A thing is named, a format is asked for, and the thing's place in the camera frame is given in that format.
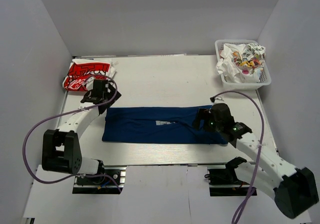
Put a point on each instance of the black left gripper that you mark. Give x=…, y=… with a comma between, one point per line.
x=110, y=102

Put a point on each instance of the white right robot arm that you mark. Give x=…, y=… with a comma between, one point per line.
x=293, y=190

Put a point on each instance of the blue t-shirt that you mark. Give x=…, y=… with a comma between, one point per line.
x=156, y=125

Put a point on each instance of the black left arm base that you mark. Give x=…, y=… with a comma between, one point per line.
x=101, y=185

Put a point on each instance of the red and white folded t-shirt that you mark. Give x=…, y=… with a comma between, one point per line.
x=82, y=72

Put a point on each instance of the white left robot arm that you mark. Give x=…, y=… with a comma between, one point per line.
x=61, y=151

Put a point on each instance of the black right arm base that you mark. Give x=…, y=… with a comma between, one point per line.
x=223, y=182

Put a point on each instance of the white plastic basket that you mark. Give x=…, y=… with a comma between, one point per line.
x=265, y=78

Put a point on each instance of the white printed t-shirt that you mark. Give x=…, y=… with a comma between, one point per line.
x=243, y=63

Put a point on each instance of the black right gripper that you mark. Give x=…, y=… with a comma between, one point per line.
x=200, y=119

